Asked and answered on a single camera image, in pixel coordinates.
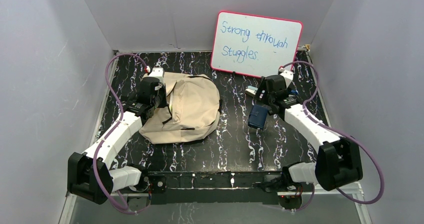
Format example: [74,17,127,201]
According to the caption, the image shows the beige canvas backpack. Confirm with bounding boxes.
[139,72,221,144]

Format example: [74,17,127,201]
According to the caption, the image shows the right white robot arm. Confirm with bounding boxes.
[248,73,363,191]

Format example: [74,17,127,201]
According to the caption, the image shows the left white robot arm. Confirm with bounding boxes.
[67,76,167,204]

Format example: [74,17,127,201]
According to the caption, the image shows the light blue white stapler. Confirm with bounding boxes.
[245,86,258,97]

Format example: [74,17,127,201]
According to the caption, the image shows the blue black stapler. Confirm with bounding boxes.
[289,90,299,96]

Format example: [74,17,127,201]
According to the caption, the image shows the pink framed whiteboard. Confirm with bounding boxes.
[210,11,303,77]

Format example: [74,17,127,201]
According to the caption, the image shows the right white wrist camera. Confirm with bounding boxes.
[278,68,294,87]

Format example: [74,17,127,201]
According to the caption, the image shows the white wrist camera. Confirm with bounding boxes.
[148,67,165,83]
[278,68,294,87]

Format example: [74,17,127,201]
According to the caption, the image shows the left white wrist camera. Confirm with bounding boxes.
[148,67,165,83]

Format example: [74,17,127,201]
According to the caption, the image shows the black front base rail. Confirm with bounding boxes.
[146,171,302,205]

